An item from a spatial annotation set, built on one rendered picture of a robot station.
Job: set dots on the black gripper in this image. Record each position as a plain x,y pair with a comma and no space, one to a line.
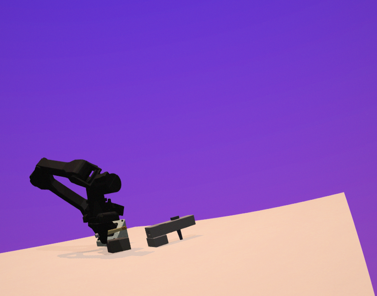
100,219

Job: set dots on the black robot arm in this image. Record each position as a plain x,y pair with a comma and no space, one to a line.
77,171

